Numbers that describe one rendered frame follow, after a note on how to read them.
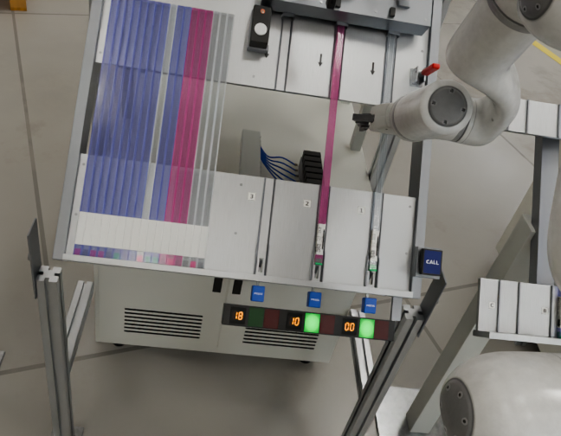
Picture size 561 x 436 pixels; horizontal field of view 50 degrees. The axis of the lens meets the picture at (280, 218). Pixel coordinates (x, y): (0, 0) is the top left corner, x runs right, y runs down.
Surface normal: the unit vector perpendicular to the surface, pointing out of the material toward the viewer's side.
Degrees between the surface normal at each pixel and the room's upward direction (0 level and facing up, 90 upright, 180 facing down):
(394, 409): 0
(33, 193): 0
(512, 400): 27
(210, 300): 90
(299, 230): 43
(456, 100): 51
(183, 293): 90
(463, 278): 0
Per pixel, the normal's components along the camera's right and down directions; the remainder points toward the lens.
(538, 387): 0.14, -0.63
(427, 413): 0.03, 0.65
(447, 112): 0.13, 0.06
